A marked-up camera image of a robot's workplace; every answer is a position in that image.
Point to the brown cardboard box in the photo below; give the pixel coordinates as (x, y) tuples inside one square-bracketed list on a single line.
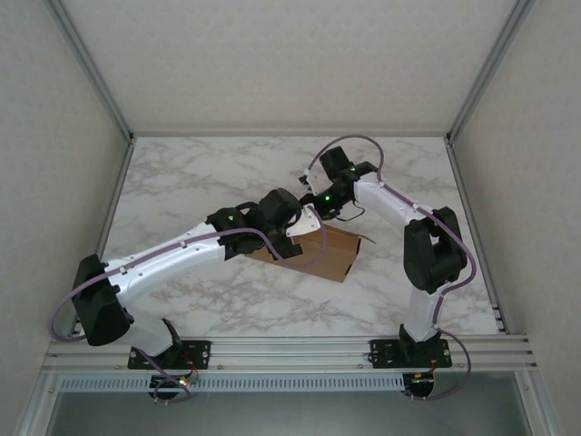
[(338, 254)]

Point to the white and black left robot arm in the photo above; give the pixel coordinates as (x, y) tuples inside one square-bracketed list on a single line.
[(172, 259)]

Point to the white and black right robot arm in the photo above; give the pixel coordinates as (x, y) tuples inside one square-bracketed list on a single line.
[(386, 200)]

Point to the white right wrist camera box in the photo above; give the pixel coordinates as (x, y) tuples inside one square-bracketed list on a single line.
[(311, 177)]

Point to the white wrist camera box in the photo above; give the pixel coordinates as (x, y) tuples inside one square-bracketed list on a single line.
[(311, 177), (308, 222)]

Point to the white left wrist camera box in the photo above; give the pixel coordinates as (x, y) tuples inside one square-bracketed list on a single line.
[(308, 222)]

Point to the thin aluminium back rail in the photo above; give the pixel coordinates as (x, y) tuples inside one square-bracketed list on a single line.
[(290, 134)]

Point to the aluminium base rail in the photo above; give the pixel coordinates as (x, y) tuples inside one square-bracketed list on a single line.
[(290, 354)]

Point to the aluminium left side rail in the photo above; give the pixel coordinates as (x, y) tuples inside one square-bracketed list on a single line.
[(114, 200)]

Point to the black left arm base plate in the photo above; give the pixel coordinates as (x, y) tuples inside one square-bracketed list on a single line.
[(199, 352)]

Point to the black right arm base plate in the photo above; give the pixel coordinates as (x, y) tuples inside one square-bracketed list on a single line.
[(383, 354)]

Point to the aluminium right corner post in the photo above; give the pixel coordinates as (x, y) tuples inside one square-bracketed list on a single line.
[(490, 68)]

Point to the aluminium corner post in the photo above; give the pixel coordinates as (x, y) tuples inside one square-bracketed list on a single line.
[(490, 68), (91, 68)]

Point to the aluminium left corner post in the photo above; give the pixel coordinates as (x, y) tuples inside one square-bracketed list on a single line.
[(91, 68)]

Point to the aluminium frame leg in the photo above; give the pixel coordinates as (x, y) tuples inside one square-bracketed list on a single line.
[(36, 409), (538, 409)]

